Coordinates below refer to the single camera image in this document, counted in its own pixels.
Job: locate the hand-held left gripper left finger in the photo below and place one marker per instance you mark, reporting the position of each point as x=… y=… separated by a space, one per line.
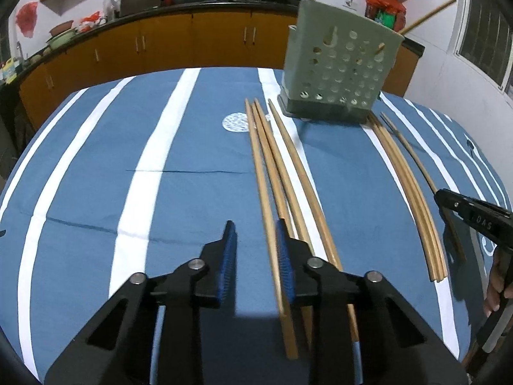
x=228 y=256

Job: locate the stack of bowls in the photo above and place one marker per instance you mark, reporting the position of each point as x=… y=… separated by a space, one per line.
x=62 y=34

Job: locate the clear plastic bag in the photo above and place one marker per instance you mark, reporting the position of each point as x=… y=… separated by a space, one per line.
x=112 y=7

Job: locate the yellow dish soap bottle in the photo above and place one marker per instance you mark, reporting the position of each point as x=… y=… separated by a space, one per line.
x=10 y=71

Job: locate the barred window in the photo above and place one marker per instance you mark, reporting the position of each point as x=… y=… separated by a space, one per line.
x=487 y=32

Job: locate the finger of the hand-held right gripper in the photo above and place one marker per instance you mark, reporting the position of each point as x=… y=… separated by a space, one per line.
x=453 y=200

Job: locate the brown kitchen counter cabinets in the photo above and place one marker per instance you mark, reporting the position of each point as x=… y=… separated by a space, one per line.
x=220 y=44

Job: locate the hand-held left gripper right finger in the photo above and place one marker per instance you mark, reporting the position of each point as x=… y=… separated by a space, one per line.
x=286 y=260

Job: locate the metal faucet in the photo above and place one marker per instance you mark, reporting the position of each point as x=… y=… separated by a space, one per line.
x=19 y=52

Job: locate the red plastic bag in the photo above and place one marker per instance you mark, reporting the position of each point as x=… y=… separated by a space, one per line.
x=27 y=19

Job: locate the thin dark chopstick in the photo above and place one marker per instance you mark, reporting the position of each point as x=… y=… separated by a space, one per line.
x=457 y=240

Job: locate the green perforated chopstick holder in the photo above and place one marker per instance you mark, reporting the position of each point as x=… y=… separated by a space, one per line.
x=340 y=72

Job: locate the red and green packages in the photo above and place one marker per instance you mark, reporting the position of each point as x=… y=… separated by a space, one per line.
x=384 y=10

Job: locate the blue white striped tablecloth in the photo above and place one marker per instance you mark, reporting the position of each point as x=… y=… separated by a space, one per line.
x=100 y=168

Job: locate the person's right hand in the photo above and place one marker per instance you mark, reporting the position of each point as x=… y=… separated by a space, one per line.
x=493 y=284

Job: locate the red and white bag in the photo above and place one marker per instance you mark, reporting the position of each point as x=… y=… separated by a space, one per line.
x=92 y=22

